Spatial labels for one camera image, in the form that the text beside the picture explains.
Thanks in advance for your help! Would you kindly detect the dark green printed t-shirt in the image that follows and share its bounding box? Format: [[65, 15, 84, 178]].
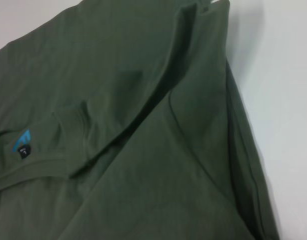
[[0, 0, 279, 240]]

